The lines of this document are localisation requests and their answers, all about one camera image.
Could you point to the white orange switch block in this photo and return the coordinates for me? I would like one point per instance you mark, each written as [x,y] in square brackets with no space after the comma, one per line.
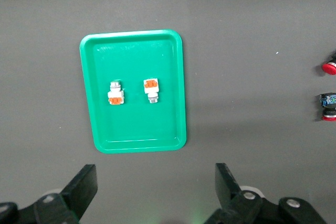
[151,89]

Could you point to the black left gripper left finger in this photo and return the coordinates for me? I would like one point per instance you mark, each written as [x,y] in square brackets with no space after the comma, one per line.
[76,195]

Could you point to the green push button white body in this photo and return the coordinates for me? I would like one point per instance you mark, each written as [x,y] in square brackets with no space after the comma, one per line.
[115,95]

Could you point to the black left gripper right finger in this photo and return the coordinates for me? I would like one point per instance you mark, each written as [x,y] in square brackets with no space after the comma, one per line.
[231,203]

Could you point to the red push button black body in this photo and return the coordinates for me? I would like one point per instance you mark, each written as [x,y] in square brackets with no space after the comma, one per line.
[328,103]
[329,68]

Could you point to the green plastic tray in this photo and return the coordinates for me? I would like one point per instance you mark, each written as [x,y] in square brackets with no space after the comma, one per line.
[134,124]

